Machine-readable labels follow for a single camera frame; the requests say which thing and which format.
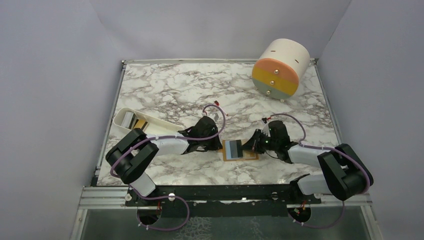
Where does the yellow leather card holder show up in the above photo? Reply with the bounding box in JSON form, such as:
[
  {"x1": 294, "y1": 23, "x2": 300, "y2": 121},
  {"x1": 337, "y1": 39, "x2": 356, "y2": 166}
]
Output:
[{"x1": 221, "y1": 139, "x2": 259, "y2": 162}]

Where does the cylindrical pastel drawer box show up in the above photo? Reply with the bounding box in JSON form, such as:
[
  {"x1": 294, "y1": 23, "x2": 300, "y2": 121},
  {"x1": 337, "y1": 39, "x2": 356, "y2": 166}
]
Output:
[{"x1": 251, "y1": 38, "x2": 310, "y2": 100}]

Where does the black metal base rail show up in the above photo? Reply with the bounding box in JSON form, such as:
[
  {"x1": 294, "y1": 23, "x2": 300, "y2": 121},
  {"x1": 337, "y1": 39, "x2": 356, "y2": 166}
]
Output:
[{"x1": 118, "y1": 183, "x2": 321, "y2": 218}]

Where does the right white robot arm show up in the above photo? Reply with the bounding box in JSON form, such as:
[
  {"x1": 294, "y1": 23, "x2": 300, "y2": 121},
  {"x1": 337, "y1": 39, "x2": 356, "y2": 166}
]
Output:
[{"x1": 242, "y1": 120, "x2": 374, "y2": 204}]

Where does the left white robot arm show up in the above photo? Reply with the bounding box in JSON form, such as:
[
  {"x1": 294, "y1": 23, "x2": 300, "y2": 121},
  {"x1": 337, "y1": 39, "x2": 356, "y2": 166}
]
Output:
[{"x1": 105, "y1": 116, "x2": 222, "y2": 206}]

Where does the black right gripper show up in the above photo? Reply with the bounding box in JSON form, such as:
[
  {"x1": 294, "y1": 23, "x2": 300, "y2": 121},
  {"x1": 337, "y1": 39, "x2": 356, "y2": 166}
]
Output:
[{"x1": 240, "y1": 128, "x2": 278, "y2": 154}]

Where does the white oval plastic tray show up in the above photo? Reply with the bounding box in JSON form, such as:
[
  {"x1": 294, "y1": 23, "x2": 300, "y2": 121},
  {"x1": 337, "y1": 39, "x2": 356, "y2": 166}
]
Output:
[{"x1": 112, "y1": 107, "x2": 185, "y2": 136}]

